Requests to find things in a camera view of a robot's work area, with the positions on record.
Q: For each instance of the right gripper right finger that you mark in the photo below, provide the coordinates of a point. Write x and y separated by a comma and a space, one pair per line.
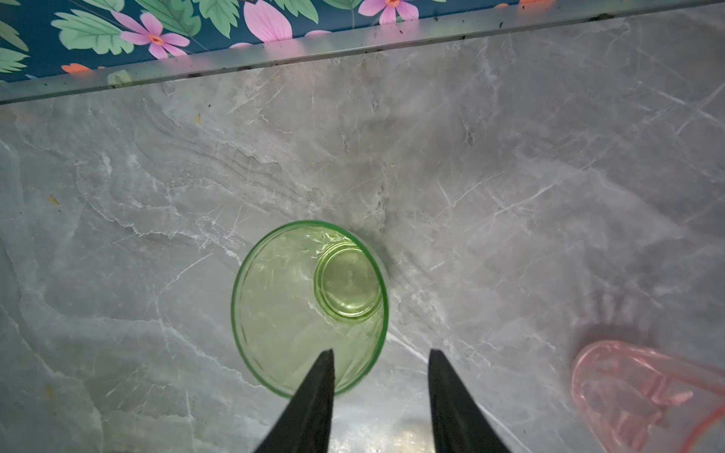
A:
458, 424

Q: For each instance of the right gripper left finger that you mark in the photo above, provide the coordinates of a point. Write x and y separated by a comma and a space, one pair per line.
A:
304, 425

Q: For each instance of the short green glass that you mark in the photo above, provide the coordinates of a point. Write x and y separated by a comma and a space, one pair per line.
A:
306, 287

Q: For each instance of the short pink glass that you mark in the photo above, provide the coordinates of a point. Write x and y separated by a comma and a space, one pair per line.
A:
638, 399

